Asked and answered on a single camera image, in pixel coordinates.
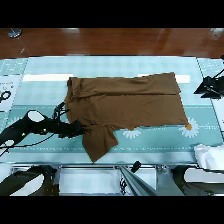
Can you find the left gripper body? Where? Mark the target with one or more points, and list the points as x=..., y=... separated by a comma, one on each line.
x=71, y=129

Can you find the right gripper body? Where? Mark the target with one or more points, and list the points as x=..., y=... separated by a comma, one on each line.
x=210, y=87

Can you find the brown T-shirt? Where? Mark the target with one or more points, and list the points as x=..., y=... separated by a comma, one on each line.
x=126, y=103

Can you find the white paper sheet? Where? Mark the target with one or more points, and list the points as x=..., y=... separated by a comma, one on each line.
x=5, y=83
x=220, y=113

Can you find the white garment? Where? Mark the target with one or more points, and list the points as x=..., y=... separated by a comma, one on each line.
x=208, y=156

